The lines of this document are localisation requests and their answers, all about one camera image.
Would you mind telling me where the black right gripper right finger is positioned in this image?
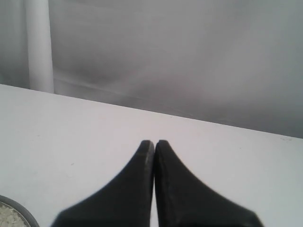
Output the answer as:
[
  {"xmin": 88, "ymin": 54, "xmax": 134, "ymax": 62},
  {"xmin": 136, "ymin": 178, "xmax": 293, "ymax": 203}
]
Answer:
[{"xmin": 154, "ymin": 140, "xmax": 263, "ymax": 227}]

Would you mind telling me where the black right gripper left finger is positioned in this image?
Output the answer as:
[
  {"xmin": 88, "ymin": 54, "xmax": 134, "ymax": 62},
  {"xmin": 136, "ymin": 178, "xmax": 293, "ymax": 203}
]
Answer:
[{"xmin": 52, "ymin": 140, "xmax": 155, "ymax": 227}]

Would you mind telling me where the round steel rice tray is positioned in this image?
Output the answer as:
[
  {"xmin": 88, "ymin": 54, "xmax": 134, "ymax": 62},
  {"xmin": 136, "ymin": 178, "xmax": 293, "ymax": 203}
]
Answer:
[{"xmin": 0, "ymin": 195, "xmax": 39, "ymax": 227}]

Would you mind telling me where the rice heap in tray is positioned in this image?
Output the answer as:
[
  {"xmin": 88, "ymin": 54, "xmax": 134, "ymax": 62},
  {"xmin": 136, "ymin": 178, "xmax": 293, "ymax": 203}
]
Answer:
[{"xmin": 0, "ymin": 205, "xmax": 26, "ymax": 227}]

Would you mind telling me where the white backdrop curtain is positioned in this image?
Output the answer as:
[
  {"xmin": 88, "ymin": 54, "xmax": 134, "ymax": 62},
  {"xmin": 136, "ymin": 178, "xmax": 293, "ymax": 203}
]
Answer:
[{"xmin": 0, "ymin": 0, "xmax": 303, "ymax": 138}]

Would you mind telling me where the white vertical pole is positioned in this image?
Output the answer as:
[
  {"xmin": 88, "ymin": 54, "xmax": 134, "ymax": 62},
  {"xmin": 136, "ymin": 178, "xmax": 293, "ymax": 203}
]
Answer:
[{"xmin": 25, "ymin": 0, "xmax": 54, "ymax": 93}]

